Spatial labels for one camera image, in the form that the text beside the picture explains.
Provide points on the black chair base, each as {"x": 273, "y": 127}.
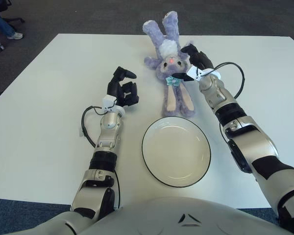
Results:
{"x": 14, "y": 20}

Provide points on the blue jeans leg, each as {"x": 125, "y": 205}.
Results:
{"x": 1, "y": 20}

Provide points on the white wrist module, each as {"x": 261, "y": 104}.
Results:
{"x": 193, "y": 73}
{"x": 108, "y": 100}

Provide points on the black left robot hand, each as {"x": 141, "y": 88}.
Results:
{"x": 115, "y": 91}

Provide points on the grey robot torso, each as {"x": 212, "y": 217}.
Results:
{"x": 174, "y": 215}

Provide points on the purple plush bunny doll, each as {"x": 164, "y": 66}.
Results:
{"x": 174, "y": 98}

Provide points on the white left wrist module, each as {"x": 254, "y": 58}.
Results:
{"x": 108, "y": 100}

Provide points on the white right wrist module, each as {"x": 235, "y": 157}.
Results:
{"x": 193, "y": 73}

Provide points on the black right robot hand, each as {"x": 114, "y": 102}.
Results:
{"x": 202, "y": 61}

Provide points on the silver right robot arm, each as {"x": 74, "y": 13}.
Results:
{"x": 247, "y": 142}

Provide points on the white plate black rim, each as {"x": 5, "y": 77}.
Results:
{"x": 176, "y": 151}

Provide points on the white sneaker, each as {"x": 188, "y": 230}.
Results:
{"x": 16, "y": 36}

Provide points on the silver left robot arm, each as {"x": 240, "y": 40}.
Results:
{"x": 107, "y": 139}

